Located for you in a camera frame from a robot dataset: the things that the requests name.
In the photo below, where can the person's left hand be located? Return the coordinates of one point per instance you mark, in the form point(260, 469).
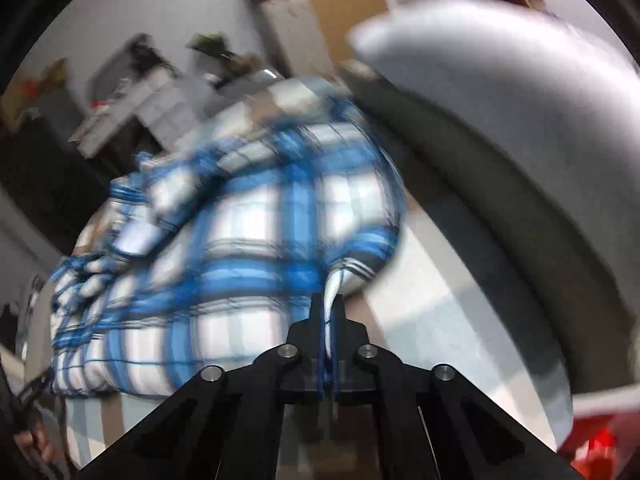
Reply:
point(32, 447)

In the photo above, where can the wooden door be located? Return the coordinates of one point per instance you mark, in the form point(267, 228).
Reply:
point(340, 10)

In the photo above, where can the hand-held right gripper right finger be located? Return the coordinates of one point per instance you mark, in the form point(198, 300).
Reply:
point(337, 340)

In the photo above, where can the flat brown cardboard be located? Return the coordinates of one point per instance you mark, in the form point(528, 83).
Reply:
point(35, 90)

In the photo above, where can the red plastic stool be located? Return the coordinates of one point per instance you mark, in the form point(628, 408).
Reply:
point(600, 435)

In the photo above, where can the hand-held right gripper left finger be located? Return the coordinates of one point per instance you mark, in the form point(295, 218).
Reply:
point(316, 340)

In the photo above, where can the white desk with drawers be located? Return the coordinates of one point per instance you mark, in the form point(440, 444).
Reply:
point(130, 110)

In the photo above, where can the silver suitcase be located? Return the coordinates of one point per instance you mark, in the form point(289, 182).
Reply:
point(240, 80)

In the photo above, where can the white folded blanket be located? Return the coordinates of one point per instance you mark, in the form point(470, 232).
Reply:
point(500, 45)

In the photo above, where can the dark green bouquet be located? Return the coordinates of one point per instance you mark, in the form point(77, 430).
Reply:
point(210, 44)

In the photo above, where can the blue plaid shirt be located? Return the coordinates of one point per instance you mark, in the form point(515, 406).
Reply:
point(250, 260)

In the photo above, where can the white storage cabinet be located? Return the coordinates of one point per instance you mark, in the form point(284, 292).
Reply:
point(295, 35)

